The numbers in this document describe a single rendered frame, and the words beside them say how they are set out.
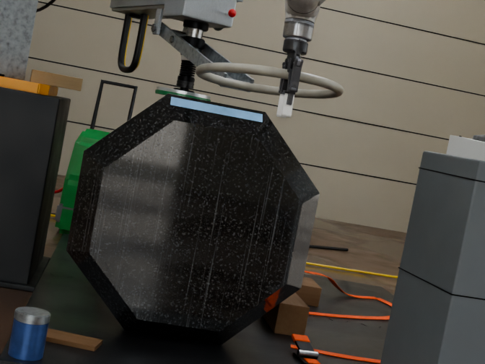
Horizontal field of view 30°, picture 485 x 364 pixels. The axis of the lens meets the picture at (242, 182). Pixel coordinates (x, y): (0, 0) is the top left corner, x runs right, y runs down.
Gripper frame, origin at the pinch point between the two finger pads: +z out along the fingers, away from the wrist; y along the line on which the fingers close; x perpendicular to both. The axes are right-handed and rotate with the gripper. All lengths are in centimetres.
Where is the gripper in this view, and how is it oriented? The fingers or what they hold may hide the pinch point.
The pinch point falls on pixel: (285, 106)
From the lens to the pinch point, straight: 273.7
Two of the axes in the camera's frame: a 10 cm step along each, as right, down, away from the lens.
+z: -1.7, 9.9, -0.1
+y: -2.5, -0.4, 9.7
